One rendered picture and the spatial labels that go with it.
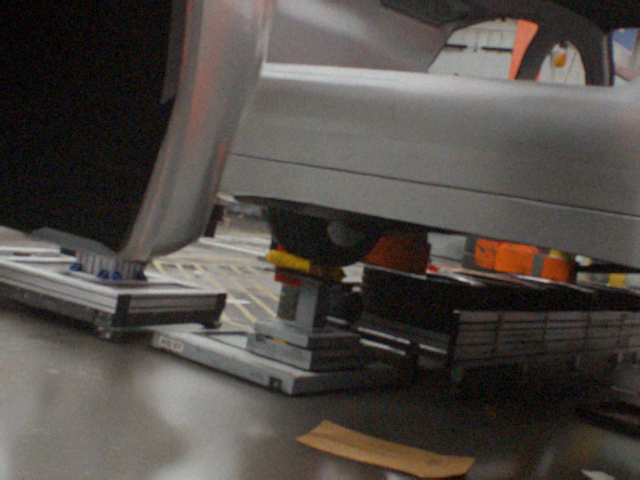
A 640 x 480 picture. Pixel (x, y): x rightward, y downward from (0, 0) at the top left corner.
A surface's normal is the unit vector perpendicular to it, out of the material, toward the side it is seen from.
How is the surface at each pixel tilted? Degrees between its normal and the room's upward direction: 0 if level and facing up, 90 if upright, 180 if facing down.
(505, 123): 98
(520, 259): 90
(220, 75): 95
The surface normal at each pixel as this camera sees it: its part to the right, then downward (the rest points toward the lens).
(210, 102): 0.93, 0.29
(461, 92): -0.58, -0.06
